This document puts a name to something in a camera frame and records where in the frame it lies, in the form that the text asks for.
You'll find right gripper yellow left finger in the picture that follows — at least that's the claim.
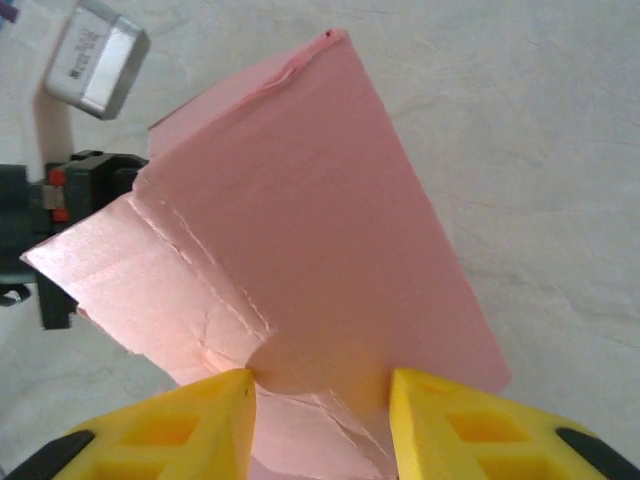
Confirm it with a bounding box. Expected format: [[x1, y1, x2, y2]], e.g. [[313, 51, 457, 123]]
[[0, 368, 259, 480]]

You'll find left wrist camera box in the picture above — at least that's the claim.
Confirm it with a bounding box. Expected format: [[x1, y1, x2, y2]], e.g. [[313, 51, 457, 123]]
[[34, 0, 152, 174]]

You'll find pink paper box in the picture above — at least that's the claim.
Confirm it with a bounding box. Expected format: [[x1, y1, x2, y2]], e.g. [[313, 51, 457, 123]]
[[19, 27, 514, 480]]

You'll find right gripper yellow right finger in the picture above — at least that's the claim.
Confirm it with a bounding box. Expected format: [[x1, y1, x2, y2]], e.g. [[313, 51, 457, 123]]
[[388, 368, 640, 480]]

